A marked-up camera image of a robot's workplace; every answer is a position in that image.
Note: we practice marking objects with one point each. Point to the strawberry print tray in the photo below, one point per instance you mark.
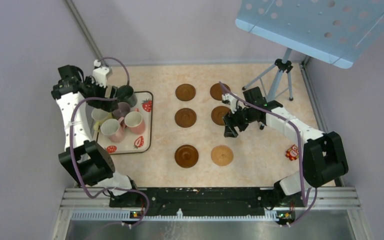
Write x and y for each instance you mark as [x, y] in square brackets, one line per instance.
[132, 143]

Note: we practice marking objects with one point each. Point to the brown coaster three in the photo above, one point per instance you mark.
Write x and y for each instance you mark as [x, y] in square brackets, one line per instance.
[185, 117]

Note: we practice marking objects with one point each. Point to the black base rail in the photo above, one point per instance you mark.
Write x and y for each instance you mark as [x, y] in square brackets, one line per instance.
[206, 201]

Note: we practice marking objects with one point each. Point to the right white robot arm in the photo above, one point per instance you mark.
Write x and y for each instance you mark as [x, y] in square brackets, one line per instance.
[321, 156]

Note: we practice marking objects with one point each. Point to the pink cup far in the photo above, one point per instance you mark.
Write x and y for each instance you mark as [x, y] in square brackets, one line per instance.
[135, 122]

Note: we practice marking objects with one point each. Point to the brown coaster five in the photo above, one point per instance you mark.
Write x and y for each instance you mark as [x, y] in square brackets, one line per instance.
[186, 156]

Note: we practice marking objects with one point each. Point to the brown coaster one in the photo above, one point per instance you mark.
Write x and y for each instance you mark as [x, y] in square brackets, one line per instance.
[185, 92]

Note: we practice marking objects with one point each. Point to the silver tripod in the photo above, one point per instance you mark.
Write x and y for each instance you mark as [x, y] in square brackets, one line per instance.
[284, 65]

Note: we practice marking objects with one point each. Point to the red small toy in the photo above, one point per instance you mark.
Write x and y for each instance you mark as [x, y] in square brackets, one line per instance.
[292, 153]

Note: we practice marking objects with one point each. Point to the blue perforated music stand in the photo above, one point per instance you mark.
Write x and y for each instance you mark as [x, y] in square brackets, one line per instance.
[336, 32]

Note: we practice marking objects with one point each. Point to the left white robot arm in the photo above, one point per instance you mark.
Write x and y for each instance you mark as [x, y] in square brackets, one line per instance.
[83, 158]

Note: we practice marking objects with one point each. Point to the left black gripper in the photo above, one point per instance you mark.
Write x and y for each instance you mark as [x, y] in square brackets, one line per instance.
[108, 105]

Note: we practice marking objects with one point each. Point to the pink cup near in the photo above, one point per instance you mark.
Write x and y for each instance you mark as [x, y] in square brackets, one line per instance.
[114, 129]

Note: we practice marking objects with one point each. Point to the brown coaster two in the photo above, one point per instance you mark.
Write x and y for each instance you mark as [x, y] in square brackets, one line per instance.
[216, 92]

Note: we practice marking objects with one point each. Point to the dark green cup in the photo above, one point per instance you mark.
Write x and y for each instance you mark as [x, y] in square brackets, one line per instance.
[126, 94]

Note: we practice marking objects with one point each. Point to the pink cup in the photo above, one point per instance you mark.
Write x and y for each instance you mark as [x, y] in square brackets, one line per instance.
[135, 122]
[114, 129]

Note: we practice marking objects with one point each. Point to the brown coaster four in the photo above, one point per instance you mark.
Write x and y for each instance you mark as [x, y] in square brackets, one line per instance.
[218, 113]

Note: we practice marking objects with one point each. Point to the purple cup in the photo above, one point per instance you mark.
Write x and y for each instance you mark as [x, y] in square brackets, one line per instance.
[120, 110]

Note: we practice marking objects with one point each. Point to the light wooden coaster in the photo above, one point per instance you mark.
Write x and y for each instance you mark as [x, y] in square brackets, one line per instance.
[222, 155]

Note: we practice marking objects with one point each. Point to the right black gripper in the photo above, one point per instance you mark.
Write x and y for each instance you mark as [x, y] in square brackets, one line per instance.
[231, 121]

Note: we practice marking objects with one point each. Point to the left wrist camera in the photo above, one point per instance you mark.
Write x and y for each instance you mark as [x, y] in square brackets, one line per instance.
[101, 73]

